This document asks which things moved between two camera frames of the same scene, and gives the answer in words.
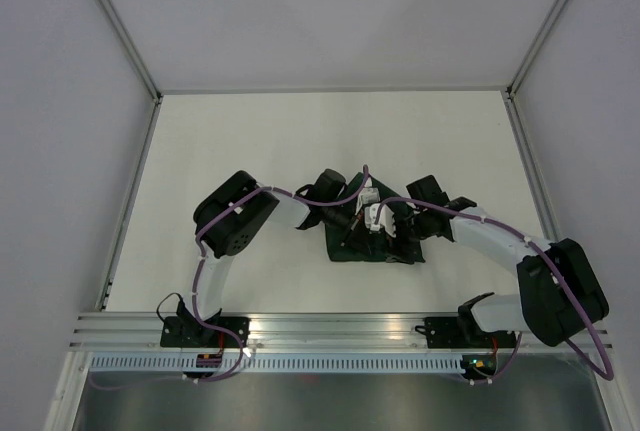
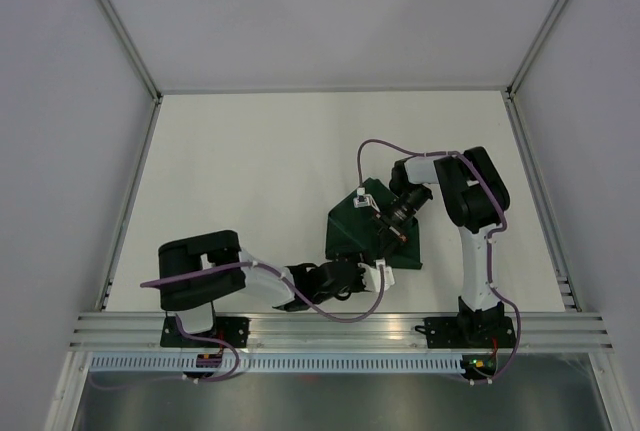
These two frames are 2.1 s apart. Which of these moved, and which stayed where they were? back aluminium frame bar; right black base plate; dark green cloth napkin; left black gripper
Moved: left black gripper
Stayed: right black base plate; dark green cloth napkin; back aluminium frame bar
